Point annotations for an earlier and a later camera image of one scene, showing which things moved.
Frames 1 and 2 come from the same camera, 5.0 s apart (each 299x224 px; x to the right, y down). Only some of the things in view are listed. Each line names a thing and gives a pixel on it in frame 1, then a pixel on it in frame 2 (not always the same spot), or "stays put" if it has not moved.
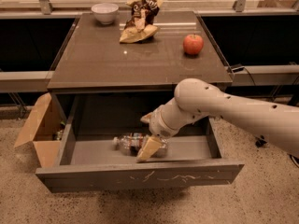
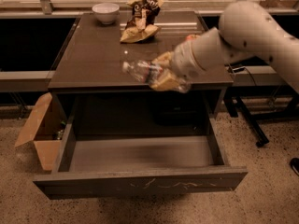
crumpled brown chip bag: [140, 26] stays put
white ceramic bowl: [105, 12] stays put
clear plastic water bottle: [131, 144] → [146, 71]
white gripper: [157, 125] → [183, 61]
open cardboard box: [45, 129] stays put
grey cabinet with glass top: [109, 85] stays put
